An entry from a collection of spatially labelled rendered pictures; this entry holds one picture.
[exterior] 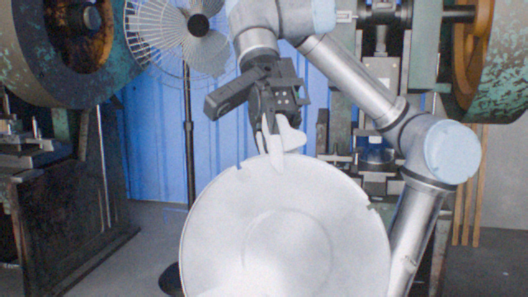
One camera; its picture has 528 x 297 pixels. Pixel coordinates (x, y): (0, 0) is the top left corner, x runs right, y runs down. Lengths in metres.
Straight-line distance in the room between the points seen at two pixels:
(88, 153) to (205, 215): 1.99
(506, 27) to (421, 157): 0.66
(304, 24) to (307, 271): 0.42
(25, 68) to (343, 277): 1.56
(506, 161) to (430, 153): 2.35
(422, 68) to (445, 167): 0.85
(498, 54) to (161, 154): 2.46
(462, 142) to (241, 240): 0.50
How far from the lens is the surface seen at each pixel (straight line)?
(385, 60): 1.73
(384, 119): 1.00
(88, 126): 2.55
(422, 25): 1.69
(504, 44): 1.48
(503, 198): 3.29
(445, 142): 0.89
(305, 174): 0.64
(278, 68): 0.72
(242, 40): 0.74
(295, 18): 0.79
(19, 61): 1.92
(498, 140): 3.17
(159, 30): 1.94
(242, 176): 0.62
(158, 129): 3.28
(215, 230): 0.60
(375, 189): 1.72
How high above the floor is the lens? 1.24
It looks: 14 degrees down
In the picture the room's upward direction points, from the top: straight up
